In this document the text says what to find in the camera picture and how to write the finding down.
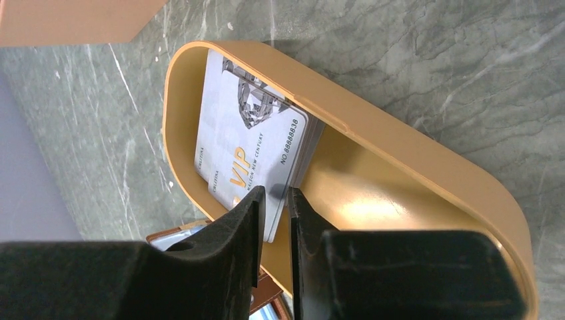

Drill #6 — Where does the orange desk organizer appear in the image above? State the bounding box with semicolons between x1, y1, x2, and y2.
1;0;167;47

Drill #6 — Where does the silver VIP credit card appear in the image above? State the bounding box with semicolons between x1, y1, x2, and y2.
208;70;309;243

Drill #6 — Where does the yellow oval tray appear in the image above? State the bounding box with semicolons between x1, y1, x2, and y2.
163;41;540;319

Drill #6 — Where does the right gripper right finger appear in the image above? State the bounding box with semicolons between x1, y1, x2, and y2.
287;187;527;319

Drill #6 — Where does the credit cards stack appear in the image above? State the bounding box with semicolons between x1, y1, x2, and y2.
195;49;325;185

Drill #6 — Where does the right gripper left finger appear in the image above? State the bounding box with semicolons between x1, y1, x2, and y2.
1;186;266;319

